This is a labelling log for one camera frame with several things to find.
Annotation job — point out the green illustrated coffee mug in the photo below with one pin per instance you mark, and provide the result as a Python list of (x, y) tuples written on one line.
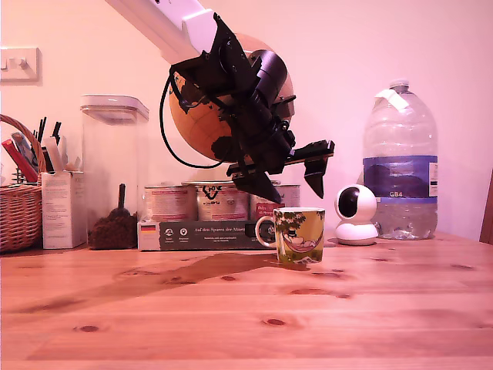
[(302, 237)]

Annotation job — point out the dark coffee beans heap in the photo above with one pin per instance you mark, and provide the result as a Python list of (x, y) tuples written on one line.
[(111, 233)]

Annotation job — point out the labelled metal tin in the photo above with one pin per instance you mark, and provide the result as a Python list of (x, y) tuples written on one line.
[(222, 206), (290, 192), (169, 204)]

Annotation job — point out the dark flat printed carton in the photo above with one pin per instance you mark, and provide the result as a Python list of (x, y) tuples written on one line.
[(208, 235)]

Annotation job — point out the orange globe on metal stand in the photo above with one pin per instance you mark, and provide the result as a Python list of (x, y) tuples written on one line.
[(192, 127)]

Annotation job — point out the large clear water bottle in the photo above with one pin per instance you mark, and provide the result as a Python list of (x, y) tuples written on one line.
[(400, 177)]

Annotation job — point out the dark scoop in jar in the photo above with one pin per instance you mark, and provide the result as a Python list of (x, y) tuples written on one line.
[(122, 196)]

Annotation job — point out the clear storage jar with lid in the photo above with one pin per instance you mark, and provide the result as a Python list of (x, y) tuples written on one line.
[(109, 154)]

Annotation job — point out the white upright carton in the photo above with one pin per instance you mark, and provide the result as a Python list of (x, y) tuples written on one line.
[(61, 212)]

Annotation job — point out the black straw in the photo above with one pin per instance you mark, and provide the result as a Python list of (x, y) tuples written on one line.
[(41, 129), (56, 133)]

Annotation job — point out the white paper packets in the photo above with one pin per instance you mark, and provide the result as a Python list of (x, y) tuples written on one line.
[(52, 154)]

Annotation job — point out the blue packet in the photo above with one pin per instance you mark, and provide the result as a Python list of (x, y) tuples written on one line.
[(23, 144)]

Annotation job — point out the red packet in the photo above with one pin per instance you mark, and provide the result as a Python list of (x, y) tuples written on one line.
[(17, 158)]

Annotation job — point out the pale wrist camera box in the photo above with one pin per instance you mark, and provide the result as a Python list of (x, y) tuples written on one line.
[(287, 108)]

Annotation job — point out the small white round camera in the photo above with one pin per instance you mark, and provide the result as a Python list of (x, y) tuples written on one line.
[(356, 225)]

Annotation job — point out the white wall light switch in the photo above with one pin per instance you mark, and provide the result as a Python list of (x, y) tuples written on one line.
[(19, 65)]

